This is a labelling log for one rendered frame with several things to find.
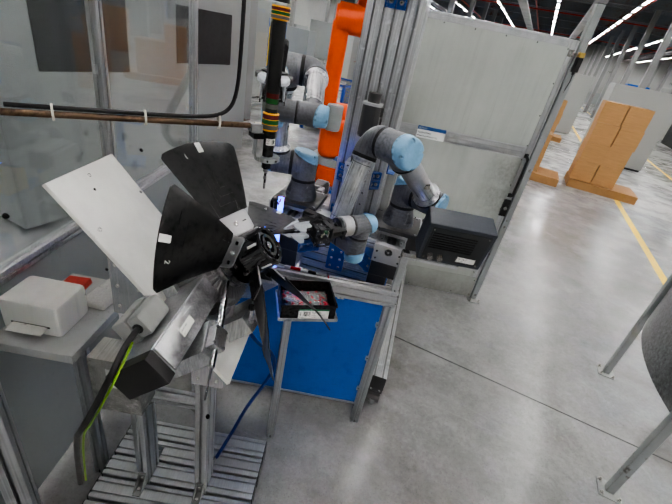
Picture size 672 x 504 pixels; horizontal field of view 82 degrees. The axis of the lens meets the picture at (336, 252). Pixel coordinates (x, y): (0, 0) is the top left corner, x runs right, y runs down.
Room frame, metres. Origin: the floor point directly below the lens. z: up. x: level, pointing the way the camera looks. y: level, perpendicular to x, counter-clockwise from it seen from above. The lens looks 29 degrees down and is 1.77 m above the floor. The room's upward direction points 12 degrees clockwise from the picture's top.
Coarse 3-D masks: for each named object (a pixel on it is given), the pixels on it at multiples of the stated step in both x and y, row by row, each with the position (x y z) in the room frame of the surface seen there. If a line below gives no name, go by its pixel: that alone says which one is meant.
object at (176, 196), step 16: (176, 192) 0.74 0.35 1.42; (176, 208) 0.72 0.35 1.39; (192, 208) 0.76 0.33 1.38; (160, 224) 0.68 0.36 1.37; (176, 224) 0.71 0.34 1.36; (192, 224) 0.75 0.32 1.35; (208, 224) 0.79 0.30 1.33; (176, 240) 0.70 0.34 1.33; (192, 240) 0.74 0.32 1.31; (208, 240) 0.78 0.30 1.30; (224, 240) 0.83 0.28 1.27; (160, 256) 0.65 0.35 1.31; (176, 256) 0.69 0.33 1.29; (192, 256) 0.73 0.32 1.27; (208, 256) 0.78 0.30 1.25; (224, 256) 0.84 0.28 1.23; (160, 272) 0.64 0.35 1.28; (176, 272) 0.69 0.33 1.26; (192, 272) 0.73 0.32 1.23; (160, 288) 0.64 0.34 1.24
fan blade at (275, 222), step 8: (248, 208) 1.23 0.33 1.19; (256, 208) 1.24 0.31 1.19; (272, 208) 1.29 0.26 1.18; (256, 216) 1.18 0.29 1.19; (264, 216) 1.20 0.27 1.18; (272, 216) 1.21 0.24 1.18; (280, 216) 1.24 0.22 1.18; (288, 216) 1.28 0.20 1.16; (256, 224) 1.12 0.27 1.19; (264, 224) 1.13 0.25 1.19; (272, 224) 1.14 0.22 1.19; (280, 224) 1.16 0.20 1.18; (288, 224) 1.20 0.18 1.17; (272, 232) 1.07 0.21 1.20; (280, 232) 1.09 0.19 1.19
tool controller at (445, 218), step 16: (432, 208) 1.43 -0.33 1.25; (432, 224) 1.35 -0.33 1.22; (448, 224) 1.36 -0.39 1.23; (464, 224) 1.38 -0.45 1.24; (480, 224) 1.40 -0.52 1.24; (416, 240) 1.47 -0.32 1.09; (432, 240) 1.36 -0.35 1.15; (448, 240) 1.36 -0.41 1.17; (464, 240) 1.36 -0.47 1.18; (480, 240) 1.35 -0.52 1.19; (416, 256) 1.39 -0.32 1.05; (432, 256) 1.37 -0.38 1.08; (448, 256) 1.38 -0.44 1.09; (464, 256) 1.38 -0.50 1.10; (480, 256) 1.38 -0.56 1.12
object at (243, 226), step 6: (240, 210) 1.00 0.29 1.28; (228, 216) 0.98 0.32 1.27; (234, 216) 0.98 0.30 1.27; (240, 216) 0.99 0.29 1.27; (246, 216) 1.00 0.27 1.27; (222, 222) 0.96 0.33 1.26; (228, 222) 0.97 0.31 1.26; (240, 222) 0.98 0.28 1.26; (246, 222) 0.99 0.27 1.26; (234, 228) 0.96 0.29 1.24; (240, 228) 0.97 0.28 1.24; (246, 228) 0.97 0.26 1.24; (252, 228) 0.98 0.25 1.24; (234, 234) 0.95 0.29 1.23; (240, 234) 0.96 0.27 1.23
